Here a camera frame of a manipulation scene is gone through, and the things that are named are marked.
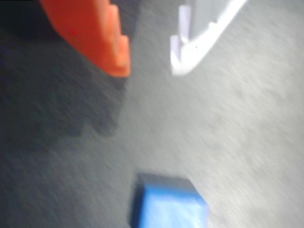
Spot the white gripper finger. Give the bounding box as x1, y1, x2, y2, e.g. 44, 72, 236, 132
170, 0, 248, 77

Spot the blue wooden cube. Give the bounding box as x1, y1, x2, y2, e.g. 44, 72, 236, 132
129, 172, 210, 228

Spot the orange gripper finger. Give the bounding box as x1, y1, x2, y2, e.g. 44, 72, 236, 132
38, 0, 131, 78

